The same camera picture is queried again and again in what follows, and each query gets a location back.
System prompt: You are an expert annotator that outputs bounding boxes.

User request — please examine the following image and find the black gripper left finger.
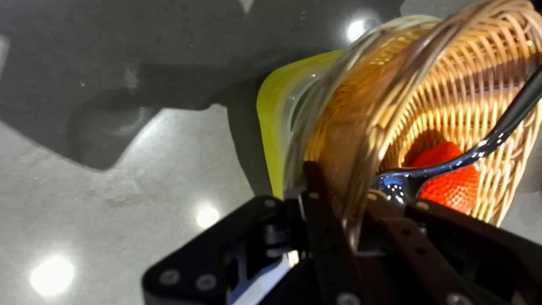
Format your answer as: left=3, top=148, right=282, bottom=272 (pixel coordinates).
left=301, top=163, right=362, bottom=305

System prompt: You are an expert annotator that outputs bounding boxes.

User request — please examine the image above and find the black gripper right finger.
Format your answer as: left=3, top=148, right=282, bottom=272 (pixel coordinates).
left=362, top=194, right=494, bottom=305

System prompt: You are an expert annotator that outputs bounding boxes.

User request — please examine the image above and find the woven basket with strawberry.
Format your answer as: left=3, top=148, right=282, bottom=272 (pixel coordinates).
left=282, top=0, right=542, bottom=230

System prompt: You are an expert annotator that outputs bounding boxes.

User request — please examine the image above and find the yellow plastic box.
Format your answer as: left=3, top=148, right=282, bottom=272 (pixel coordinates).
left=255, top=52, right=342, bottom=199

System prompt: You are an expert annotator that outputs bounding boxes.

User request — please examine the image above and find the red toy strawberry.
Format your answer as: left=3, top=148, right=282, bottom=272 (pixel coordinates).
left=408, top=141, right=479, bottom=214

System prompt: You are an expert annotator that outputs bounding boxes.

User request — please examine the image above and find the dark metal spoon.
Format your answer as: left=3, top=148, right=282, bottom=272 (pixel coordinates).
left=370, top=69, right=542, bottom=206

